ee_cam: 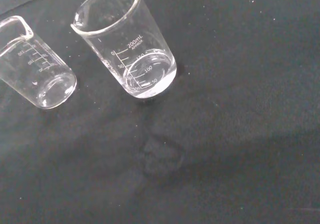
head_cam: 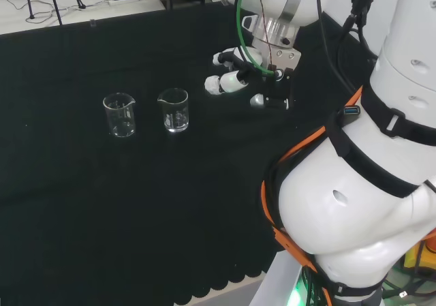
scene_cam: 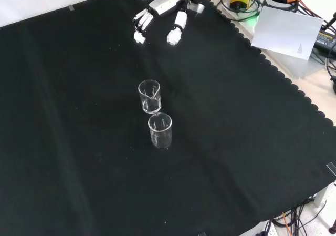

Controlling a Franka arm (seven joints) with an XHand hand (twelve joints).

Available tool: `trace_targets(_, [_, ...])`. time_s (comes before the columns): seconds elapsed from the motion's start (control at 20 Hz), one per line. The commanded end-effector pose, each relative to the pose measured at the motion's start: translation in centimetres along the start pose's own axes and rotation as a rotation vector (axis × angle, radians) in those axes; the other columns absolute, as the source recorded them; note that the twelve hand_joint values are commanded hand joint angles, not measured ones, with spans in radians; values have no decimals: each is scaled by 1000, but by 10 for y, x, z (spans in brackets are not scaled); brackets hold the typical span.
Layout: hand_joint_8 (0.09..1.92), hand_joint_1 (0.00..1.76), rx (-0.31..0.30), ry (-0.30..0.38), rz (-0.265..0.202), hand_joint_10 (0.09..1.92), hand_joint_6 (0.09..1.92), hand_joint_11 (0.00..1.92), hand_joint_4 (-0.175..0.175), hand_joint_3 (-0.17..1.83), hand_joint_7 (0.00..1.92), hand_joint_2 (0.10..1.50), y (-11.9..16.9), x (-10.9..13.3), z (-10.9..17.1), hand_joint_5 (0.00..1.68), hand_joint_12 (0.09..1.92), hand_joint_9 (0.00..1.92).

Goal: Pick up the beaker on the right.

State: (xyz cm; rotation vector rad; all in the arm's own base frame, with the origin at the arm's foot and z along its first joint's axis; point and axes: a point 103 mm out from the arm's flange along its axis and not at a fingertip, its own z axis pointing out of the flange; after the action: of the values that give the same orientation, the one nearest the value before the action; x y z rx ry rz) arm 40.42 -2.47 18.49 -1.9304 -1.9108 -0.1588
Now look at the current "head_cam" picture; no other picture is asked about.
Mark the yellow stop button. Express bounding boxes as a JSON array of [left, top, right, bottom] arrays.
[[404, 232, 436, 273]]

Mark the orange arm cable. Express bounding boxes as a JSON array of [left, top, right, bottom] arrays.
[[260, 86, 364, 306]]

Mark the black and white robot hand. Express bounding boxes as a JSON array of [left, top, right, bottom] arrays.
[[203, 46, 303, 111]]

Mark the clear glass beaker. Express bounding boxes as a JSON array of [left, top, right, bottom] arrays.
[[102, 93, 136, 138], [157, 87, 189, 134]]

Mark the green cable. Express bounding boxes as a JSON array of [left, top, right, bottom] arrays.
[[234, 0, 285, 78]]

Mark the black scalloped table cloth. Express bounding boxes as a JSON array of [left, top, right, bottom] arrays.
[[0, 0, 379, 306]]

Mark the red twisted wire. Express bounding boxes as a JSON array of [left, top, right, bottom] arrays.
[[251, 0, 275, 70]]

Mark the pale base plate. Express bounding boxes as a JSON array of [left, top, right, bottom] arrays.
[[250, 251, 307, 306]]

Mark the black tripod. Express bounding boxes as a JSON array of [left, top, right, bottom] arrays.
[[22, 0, 86, 27]]

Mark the thick black cable with plug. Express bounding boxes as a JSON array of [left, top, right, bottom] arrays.
[[340, 0, 379, 60]]

